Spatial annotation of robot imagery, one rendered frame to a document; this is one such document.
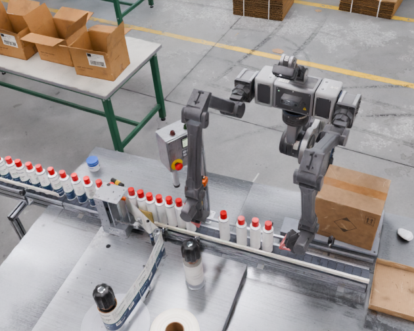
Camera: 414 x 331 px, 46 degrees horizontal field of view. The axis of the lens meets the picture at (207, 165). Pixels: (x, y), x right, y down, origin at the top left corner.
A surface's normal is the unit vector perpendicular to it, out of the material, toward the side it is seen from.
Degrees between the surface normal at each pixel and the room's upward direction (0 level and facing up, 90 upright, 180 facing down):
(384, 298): 0
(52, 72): 0
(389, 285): 0
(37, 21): 74
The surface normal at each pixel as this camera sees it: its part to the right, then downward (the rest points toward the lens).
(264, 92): -0.46, 0.64
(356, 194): -0.07, -0.72
